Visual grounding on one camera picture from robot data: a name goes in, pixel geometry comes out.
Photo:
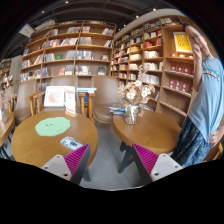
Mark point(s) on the beige chair middle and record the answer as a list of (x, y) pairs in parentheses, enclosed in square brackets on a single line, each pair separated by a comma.
[(69, 80)]

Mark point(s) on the person in blue shirt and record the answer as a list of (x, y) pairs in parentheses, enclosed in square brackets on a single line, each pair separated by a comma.
[(201, 129)]

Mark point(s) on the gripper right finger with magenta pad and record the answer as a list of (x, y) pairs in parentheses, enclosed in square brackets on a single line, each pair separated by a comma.
[(151, 166)]

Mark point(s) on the green round mouse pad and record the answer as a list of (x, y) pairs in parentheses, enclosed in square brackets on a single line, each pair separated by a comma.
[(52, 126)]

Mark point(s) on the beige chair left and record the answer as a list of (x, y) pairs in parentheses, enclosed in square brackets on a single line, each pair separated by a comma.
[(24, 98)]

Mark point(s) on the round wooden table left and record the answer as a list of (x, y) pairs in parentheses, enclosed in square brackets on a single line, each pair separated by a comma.
[(29, 147)]

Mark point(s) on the round wooden table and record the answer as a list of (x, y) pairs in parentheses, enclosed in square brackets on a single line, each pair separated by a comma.
[(153, 131), (29, 147)]

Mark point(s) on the beige chair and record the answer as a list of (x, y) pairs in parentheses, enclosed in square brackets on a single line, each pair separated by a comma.
[(106, 93), (69, 80), (24, 98)]

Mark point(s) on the white standing menu sign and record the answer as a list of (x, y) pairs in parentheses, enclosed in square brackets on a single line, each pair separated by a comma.
[(70, 101)]

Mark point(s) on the glass vase with dried flowers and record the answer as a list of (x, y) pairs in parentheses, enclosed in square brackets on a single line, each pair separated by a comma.
[(135, 93)]

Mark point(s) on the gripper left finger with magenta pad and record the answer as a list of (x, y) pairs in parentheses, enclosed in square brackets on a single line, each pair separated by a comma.
[(70, 167)]

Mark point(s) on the yellow poster on shelf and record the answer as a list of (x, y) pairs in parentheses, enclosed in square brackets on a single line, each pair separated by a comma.
[(182, 43)]

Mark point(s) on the beige chair right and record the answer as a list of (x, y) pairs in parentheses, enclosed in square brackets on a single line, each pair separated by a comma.
[(106, 93)]

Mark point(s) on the right wooden bookshelf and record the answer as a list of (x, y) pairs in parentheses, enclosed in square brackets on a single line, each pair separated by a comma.
[(151, 44)]

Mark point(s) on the wooden bookshelf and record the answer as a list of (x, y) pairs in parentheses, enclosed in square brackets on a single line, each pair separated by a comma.
[(151, 44), (80, 48)]

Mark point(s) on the white framed picture sign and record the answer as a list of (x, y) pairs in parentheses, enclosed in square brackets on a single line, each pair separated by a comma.
[(54, 96)]

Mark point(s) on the white patterned card on table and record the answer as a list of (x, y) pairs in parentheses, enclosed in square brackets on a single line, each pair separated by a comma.
[(71, 143)]

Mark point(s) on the stack of books on table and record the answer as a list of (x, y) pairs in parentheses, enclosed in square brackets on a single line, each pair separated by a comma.
[(117, 108)]

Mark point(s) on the round wooden table right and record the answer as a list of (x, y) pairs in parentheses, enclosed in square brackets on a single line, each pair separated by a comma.
[(153, 131)]

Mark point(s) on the left wooden bookshelf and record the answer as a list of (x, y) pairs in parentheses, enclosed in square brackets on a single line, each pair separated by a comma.
[(80, 48)]

